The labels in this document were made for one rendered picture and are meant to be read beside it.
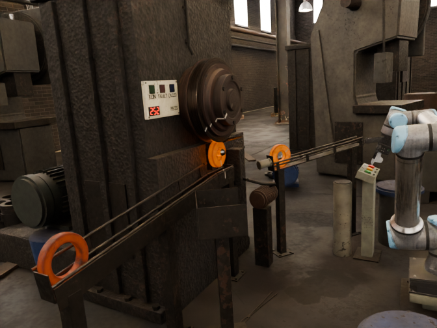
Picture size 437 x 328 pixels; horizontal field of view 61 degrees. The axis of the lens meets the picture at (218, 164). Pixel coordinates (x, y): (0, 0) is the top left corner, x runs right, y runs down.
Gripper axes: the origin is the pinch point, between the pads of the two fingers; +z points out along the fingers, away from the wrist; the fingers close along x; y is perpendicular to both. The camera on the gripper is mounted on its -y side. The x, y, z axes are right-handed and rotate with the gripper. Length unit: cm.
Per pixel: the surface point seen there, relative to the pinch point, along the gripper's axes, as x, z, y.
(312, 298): -59, 70, 3
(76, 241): -164, 23, -72
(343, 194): -2.4, 26.2, -7.9
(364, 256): 2, 62, 19
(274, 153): -16, 13, -57
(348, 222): -0.6, 43.9, 1.4
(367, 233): 2.3, 46.6, 15.1
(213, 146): -66, 7, -77
